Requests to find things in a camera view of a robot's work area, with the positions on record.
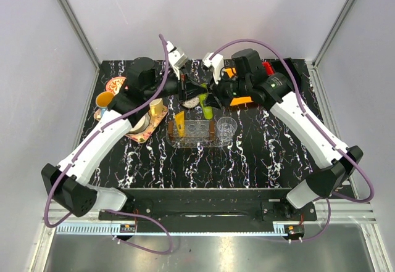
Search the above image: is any clear glass tumbler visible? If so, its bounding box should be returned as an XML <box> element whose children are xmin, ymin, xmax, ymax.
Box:
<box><xmin>216</xmin><ymin>117</ymin><xmax>238</xmax><ymax>142</ymax></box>

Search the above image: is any purple cable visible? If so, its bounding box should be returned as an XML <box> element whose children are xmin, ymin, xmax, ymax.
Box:
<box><xmin>44</xmin><ymin>33</ymin><xmax>173</xmax><ymax>253</ymax></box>
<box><xmin>209</xmin><ymin>39</ymin><xmax>375</xmax><ymax>244</ymax></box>

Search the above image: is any speckled saucer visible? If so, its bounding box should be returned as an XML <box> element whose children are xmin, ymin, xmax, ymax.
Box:
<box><xmin>181</xmin><ymin>97</ymin><xmax>200</xmax><ymax>109</ymax></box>

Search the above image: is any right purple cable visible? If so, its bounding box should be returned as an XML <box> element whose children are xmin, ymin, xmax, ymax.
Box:
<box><xmin>209</xmin><ymin>39</ymin><xmax>375</xmax><ymax>244</ymax></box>

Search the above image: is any red bin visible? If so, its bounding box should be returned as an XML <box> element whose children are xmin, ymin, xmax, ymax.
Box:
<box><xmin>262</xmin><ymin>62</ymin><xmax>275</xmax><ymax>76</ymax></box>

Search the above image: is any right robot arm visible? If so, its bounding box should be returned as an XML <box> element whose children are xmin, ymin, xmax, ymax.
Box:
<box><xmin>203</xmin><ymin>49</ymin><xmax>364</xmax><ymax>220</ymax></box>

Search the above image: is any black bin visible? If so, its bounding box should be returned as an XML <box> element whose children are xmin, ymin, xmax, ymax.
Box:
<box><xmin>271</xmin><ymin>58</ymin><xmax>302</xmax><ymax>88</ymax></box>

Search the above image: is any yellow mug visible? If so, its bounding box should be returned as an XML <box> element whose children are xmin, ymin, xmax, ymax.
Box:
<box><xmin>149</xmin><ymin>98</ymin><xmax>164</xmax><ymax>117</ymax></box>

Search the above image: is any blue butterfly mug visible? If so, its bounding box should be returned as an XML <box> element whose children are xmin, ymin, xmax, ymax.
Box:
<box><xmin>96</xmin><ymin>91</ymin><xmax>115</xmax><ymax>118</ymax></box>

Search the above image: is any orange patterned bowl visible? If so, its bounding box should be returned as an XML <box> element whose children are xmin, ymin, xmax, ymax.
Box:
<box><xmin>106</xmin><ymin>76</ymin><xmax>126</xmax><ymax>95</ymax></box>

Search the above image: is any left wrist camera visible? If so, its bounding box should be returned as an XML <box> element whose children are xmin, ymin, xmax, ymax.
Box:
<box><xmin>166</xmin><ymin>41</ymin><xmax>188</xmax><ymax>80</ymax></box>

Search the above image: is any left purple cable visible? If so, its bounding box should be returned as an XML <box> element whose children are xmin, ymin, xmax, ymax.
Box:
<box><xmin>44</xmin><ymin>33</ymin><xmax>173</xmax><ymax>253</ymax></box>

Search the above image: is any yellow toothpaste tube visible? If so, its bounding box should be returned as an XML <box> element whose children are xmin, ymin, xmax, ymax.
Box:
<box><xmin>175</xmin><ymin>111</ymin><xmax>185</xmax><ymax>137</ymax></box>

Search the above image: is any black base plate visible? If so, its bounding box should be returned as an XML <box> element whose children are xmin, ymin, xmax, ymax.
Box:
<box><xmin>95</xmin><ymin>188</ymin><xmax>317</xmax><ymax>223</ymax></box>

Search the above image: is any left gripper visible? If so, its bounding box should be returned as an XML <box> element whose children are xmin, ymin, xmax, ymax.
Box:
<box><xmin>144</xmin><ymin>65</ymin><xmax>207</xmax><ymax>105</ymax></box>

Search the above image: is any yellow bin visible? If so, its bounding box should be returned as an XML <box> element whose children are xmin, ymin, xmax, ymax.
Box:
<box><xmin>225</xmin><ymin>68</ymin><xmax>252</xmax><ymax>106</ymax></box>

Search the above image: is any clear acrylic tray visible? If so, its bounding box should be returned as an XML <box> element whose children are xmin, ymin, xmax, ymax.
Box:
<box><xmin>165</xmin><ymin>122</ymin><xmax>231</xmax><ymax>149</ymax></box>

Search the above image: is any green toothpaste tube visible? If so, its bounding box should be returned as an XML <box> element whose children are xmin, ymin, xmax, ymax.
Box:
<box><xmin>198</xmin><ymin>83</ymin><xmax>214</xmax><ymax>120</ymax></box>

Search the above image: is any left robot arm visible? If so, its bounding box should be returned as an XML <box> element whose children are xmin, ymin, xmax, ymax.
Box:
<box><xmin>41</xmin><ymin>54</ymin><xmax>204</xmax><ymax>220</ymax></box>

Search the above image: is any floral serving tray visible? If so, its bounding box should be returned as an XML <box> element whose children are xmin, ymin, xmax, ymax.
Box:
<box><xmin>94</xmin><ymin>106</ymin><xmax>168</xmax><ymax>145</ymax></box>

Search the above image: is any clear toothbrush holder rack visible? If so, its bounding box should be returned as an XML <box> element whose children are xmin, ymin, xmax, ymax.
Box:
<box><xmin>167</xmin><ymin>119</ymin><xmax>216</xmax><ymax>145</ymax></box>

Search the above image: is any aluminium rail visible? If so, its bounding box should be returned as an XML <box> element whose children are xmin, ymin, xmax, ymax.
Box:
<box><xmin>55</xmin><ymin>199</ymin><xmax>376</xmax><ymax>237</ymax></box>

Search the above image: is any white scalloped bowl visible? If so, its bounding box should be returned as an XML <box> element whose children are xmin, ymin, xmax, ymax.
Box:
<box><xmin>129</xmin><ymin>113</ymin><xmax>151</xmax><ymax>134</ymax></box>

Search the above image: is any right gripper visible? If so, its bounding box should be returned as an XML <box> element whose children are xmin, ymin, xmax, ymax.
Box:
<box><xmin>204</xmin><ymin>69</ymin><xmax>251</xmax><ymax>110</ymax></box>

